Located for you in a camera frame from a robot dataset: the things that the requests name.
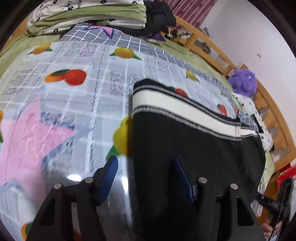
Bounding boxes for black pants with white stripe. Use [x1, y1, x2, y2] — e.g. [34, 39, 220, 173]
[132, 79, 266, 240]

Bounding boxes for person's right hand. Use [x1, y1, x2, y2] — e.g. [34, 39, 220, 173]
[261, 218, 282, 240]

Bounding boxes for white floral pillow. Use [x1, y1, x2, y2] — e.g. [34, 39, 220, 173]
[232, 93, 273, 152]

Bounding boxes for fruit-print plastic table cover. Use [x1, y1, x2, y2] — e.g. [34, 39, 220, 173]
[0, 40, 266, 241]

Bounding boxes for purple plush toy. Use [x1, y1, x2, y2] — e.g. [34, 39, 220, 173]
[227, 69, 257, 97]

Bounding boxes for green fleece blanket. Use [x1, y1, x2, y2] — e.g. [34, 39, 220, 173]
[0, 34, 276, 186]

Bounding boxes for blue checkered bed sheet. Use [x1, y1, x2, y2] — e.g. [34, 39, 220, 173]
[63, 22, 255, 131]

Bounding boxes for folded white floral quilt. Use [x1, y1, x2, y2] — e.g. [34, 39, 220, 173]
[25, 0, 147, 37]

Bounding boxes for maroon striped curtain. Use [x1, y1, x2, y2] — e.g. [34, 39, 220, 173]
[165, 0, 217, 27]

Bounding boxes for black clothes pile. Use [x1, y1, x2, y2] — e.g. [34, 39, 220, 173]
[117, 1, 177, 37]

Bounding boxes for wooden bed frame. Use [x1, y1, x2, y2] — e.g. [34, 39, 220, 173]
[0, 14, 296, 193]

